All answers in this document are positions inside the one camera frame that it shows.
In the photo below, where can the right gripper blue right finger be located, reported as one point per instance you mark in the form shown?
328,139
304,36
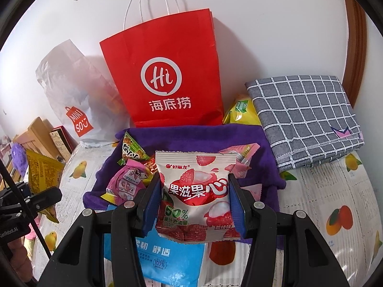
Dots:
238,211

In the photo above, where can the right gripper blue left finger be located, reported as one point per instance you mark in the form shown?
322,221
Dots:
150,203

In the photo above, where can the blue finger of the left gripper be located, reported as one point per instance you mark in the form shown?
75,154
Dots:
43,200

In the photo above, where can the small pink pastry packet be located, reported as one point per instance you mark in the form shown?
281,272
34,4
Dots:
255,190

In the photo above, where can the yellow triangular snack packet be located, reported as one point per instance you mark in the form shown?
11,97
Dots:
43,172

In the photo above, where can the large pink snack bag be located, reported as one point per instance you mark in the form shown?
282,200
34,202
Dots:
127,182

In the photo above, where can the lychee gummy packet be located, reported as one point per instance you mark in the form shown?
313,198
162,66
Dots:
195,206

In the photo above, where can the pink snack packet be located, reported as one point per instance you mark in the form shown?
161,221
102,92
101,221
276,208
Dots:
244,153

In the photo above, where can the green snack packet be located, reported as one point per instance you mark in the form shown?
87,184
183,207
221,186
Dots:
131,150

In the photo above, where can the left human hand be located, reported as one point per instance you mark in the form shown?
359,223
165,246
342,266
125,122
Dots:
20,261

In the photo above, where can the blue tissue pack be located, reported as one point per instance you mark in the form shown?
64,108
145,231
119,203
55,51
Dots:
169,262

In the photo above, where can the patterned book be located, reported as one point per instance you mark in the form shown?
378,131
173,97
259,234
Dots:
63,141

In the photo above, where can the wooden headboard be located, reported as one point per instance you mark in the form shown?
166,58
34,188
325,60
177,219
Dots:
37,138

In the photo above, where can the yellow chips bag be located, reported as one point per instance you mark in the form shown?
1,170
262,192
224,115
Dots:
242,111

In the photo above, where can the fruit print table cover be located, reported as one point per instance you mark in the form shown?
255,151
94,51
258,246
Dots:
308,259

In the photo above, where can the white Miniso plastic bag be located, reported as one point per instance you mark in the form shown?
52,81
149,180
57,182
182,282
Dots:
88,106

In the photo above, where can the red Haidilao paper bag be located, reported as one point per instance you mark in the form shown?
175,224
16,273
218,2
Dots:
167,70

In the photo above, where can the brown wooden door frame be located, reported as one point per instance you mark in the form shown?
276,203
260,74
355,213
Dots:
356,50

